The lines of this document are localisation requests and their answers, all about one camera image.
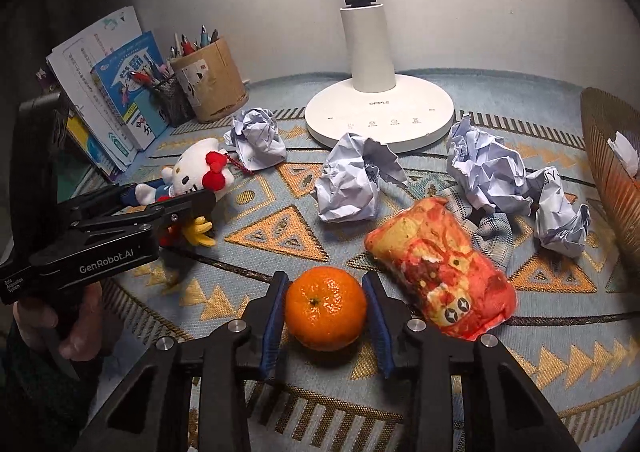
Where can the bunch of pens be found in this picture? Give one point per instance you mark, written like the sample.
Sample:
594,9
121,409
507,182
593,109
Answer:
192,44
147,76

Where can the white desk lamp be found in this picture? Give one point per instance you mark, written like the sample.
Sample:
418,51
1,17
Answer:
370,57

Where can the white kitty plush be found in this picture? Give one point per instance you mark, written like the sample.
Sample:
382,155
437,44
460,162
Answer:
192,172

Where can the white paper ball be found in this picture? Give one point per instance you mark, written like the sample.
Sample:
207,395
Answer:
560,217
255,137
487,172
350,177
620,147

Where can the red snack packet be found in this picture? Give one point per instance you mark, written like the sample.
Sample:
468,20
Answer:
440,262

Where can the blue cover book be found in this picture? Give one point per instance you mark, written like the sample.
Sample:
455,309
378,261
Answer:
130,82

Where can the amber ribbed glass bowl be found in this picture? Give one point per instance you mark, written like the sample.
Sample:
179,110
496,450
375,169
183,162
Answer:
615,202

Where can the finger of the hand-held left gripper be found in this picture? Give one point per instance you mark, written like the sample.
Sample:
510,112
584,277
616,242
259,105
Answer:
190,207
100,199

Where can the person's left forearm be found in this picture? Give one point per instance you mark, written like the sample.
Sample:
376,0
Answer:
30,397

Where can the yellow book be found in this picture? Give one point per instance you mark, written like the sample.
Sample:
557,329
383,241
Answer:
80,137

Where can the wooden pen holder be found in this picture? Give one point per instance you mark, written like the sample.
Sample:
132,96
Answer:
215,82

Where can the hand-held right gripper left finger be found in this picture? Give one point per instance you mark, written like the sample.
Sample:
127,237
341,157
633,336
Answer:
272,327

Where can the stack of books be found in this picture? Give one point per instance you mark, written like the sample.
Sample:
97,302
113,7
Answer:
85,57

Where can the grey curtain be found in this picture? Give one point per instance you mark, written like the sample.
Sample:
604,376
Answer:
30,7

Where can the orange mandarin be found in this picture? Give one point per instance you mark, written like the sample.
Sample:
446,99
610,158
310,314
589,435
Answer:
325,307

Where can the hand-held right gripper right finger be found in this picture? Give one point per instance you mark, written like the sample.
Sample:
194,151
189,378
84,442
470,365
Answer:
377,327

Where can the purple book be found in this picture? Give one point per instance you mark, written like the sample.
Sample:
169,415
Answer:
44,79

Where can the black mesh pen holder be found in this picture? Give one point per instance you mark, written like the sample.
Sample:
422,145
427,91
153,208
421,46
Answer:
172,102

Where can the person's left hand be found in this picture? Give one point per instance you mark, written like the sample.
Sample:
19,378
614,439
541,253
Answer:
90,327

